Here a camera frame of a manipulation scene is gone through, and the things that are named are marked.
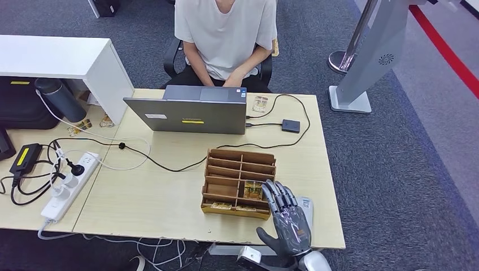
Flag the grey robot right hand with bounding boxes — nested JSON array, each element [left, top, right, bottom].
[[256, 180, 312, 257]]

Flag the person's left hand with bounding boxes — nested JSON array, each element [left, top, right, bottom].
[[223, 71, 245, 88]]

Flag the pale patterned ID card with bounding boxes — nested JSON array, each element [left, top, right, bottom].
[[252, 95, 269, 113]]

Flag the wooden card organizer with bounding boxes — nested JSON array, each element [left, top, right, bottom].
[[201, 148, 277, 221]]

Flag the grey card reader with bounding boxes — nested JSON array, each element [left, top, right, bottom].
[[297, 196, 314, 240]]

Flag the person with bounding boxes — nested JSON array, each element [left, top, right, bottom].
[[162, 0, 278, 94]]

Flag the grey laptop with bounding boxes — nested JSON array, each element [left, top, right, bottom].
[[123, 85, 248, 136]]

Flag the black office chair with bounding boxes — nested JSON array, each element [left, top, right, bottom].
[[163, 37, 273, 89]]

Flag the white box under desk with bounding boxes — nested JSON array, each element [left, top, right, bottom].
[[208, 243, 278, 256]]

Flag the small black hub box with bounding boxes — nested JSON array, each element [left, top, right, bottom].
[[281, 119, 301, 134]]

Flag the dark box with white panel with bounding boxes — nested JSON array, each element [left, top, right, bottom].
[[86, 0, 121, 19]]

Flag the grey kiosk stand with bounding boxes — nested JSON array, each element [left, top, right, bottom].
[[328, 0, 428, 114]]

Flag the dark grey thermos bottle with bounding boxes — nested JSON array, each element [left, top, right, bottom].
[[34, 77, 88, 124]]

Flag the black plug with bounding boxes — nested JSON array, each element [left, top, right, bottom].
[[65, 159, 86, 177]]

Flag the white desk shelf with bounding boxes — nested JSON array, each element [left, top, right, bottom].
[[0, 34, 135, 126]]

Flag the black bag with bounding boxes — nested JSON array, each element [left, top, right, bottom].
[[0, 76, 60, 130]]

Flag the white power strip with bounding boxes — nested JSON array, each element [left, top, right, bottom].
[[40, 151, 102, 224]]

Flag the black adapter with yellow label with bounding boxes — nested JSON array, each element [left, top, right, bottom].
[[9, 143, 43, 174]]

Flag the black device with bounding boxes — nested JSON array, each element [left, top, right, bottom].
[[0, 129, 17, 161]]

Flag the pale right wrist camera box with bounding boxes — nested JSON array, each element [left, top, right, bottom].
[[236, 246, 263, 271]]

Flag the long black power cable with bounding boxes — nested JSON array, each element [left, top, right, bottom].
[[46, 93, 311, 173]]

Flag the chrome stanchion post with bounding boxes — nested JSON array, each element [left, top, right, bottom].
[[327, 0, 378, 75]]

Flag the white cable loops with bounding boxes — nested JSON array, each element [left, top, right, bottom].
[[129, 239, 188, 271]]

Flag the thin white cable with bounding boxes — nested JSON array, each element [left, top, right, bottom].
[[35, 89, 151, 172]]

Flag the tangled black adapter cord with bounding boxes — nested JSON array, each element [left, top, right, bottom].
[[0, 139, 66, 207]]

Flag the white power strip cord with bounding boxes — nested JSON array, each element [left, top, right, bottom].
[[37, 220, 177, 248]]

